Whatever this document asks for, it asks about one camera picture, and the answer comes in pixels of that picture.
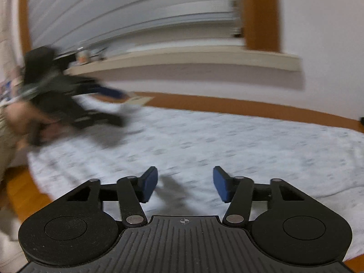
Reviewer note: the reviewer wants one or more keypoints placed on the person's beige jacket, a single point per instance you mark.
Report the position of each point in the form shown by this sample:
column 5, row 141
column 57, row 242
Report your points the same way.
column 10, row 253

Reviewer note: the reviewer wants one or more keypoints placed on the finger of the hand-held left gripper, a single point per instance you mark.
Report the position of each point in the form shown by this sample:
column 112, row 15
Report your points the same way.
column 108, row 121
column 111, row 92

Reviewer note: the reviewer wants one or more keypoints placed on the wooden window frame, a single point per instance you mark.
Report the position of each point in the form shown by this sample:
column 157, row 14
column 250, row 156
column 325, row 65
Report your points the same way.
column 261, row 14

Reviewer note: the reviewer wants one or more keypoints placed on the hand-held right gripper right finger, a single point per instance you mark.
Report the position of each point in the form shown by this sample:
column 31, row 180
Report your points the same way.
column 220, row 183

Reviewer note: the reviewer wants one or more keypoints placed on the cream window sill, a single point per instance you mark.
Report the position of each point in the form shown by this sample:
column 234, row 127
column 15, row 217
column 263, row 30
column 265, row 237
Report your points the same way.
column 199, row 59

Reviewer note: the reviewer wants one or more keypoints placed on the person's left hand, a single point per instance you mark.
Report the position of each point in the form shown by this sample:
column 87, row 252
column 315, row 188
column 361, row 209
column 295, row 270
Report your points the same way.
column 22, row 119

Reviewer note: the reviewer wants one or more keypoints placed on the white patterned pants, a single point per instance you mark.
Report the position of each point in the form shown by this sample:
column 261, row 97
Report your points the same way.
column 227, row 148

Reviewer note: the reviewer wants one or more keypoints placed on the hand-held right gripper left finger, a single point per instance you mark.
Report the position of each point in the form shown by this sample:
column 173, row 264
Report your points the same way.
column 150, row 183

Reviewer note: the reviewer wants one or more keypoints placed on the white window blinds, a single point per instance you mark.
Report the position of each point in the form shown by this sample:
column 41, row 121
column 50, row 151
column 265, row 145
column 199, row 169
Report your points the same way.
column 128, row 8

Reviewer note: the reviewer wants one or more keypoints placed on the cream socket plate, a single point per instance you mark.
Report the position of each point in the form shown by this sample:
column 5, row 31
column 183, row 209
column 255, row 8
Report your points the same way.
column 139, row 101

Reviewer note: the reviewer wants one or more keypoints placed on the beige curtain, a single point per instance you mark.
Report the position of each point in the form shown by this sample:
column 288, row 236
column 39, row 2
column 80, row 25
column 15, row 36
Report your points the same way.
column 8, row 34

